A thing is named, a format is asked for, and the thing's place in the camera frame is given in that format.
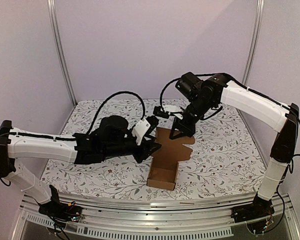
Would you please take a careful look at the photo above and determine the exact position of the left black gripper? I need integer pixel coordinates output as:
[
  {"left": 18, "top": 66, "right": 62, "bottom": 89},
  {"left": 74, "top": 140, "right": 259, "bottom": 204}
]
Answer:
[{"left": 102, "top": 129, "right": 163, "bottom": 164}]

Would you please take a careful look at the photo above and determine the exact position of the brown cardboard box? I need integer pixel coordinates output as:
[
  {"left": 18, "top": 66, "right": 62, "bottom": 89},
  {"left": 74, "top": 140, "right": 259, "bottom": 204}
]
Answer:
[{"left": 147, "top": 127, "right": 195, "bottom": 191}]

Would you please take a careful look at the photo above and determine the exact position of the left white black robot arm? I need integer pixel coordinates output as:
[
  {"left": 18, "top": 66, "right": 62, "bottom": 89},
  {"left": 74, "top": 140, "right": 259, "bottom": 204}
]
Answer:
[{"left": 0, "top": 115, "right": 161, "bottom": 217}]

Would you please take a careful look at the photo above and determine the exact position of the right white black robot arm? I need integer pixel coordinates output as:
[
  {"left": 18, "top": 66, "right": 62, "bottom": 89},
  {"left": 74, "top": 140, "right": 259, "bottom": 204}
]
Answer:
[{"left": 170, "top": 72, "right": 300, "bottom": 218}]

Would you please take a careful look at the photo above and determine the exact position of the floral patterned table mat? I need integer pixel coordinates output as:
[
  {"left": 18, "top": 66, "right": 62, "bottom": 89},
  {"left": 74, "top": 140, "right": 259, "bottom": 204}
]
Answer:
[{"left": 41, "top": 99, "right": 266, "bottom": 201}]

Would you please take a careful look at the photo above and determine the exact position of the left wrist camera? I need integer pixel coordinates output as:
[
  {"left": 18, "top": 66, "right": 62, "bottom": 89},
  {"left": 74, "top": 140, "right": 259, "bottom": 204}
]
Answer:
[{"left": 131, "top": 115, "right": 159, "bottom": 146}]

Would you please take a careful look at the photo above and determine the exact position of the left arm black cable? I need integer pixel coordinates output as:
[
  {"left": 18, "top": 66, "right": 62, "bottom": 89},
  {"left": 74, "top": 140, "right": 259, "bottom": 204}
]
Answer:
[{"left": 86, "top": 91, "right": 146, "bottom": 136}]

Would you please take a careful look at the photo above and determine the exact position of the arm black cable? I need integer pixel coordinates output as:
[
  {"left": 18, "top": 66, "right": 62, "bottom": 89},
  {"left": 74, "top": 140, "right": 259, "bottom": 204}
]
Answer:
[
  {"left": 86, "top": 91, "right": 146, "bottom": 136},
  {"left": 159, "top": 72, "right": 291, "bottom": 111}
]

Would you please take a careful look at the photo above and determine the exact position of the aluminium front rail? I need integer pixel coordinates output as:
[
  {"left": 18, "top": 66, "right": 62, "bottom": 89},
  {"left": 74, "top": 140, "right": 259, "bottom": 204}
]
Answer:
[{"left": 12, "top": 193, "right": 300, "bottom": 240}]

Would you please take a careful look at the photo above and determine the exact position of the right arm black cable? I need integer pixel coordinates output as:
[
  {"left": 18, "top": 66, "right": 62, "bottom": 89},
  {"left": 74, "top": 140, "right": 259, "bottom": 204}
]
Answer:
[{"left": 159, "top": 72, "right": 291, "bottom": 111}]

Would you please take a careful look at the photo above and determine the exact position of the right aluminium frame post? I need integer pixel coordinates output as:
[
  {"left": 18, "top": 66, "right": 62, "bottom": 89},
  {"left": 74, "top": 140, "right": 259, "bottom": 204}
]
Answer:
[{"left": 242, "top": 0, "right": 265, "bottom": 86}]

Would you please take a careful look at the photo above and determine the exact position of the aluminium frame post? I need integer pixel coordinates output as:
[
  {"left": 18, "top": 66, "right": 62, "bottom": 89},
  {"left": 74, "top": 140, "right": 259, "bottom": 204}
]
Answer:
[
  {"left": 242, "top": 0, "right": 265, "bottom": 86},
  {"left": 46, "top": 0, "right": 78, "bottom": 107}
]

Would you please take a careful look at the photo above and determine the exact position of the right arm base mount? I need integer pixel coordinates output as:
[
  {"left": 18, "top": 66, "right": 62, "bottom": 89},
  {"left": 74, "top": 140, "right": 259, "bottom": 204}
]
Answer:
[{"left": 230, "top": 194, "right": 275, "bottom": 223}]

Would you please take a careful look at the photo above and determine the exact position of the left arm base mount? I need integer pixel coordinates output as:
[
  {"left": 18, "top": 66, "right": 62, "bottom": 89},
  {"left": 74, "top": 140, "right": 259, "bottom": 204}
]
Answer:
[{"left": 38, "top": 185, "right": 83, "bottom": 222}]

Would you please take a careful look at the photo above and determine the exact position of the left aluminium frame post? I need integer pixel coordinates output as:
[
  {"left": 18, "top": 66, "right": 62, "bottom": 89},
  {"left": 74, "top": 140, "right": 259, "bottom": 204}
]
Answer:
[{"left": 46, "top": 0, "right": 78, "bottom": 107}]

